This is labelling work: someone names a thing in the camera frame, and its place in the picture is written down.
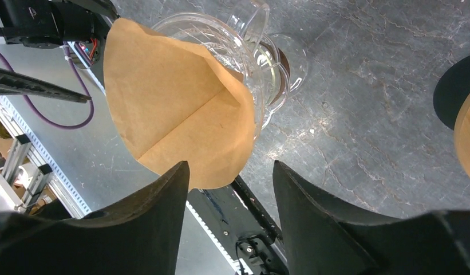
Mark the glass carafe with brown band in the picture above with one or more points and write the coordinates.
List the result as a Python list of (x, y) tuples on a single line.
[(285, 66)]

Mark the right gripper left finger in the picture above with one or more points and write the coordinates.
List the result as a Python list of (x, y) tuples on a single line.
[(139, 234)]

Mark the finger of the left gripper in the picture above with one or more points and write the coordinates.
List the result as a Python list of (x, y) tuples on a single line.
[(12, 83)]

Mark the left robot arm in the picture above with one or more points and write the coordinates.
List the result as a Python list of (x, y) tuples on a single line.
[(48, 25)]

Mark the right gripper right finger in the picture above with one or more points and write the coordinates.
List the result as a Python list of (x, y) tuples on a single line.
[(323, 234)]

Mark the black coffee server pot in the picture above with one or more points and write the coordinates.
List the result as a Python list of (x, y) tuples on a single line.
[(451, 91)]

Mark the clear glass dripper with handle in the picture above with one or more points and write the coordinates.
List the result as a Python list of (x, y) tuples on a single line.
[(241, 44)]

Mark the round wooden dripper stand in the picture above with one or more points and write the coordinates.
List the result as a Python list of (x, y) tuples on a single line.
[(461, 135)]

